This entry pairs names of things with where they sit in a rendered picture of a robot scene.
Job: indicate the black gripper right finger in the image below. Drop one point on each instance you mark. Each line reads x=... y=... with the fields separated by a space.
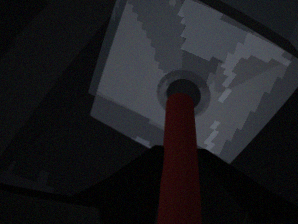
x=228 y=197

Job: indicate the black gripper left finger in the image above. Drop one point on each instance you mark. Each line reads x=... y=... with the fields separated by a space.
x=130 y=196

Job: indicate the dark red peg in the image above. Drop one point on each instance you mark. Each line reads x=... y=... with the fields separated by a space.
x=180 y=197

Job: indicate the dark grey open box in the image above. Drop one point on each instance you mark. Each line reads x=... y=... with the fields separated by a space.
x=52 y=56

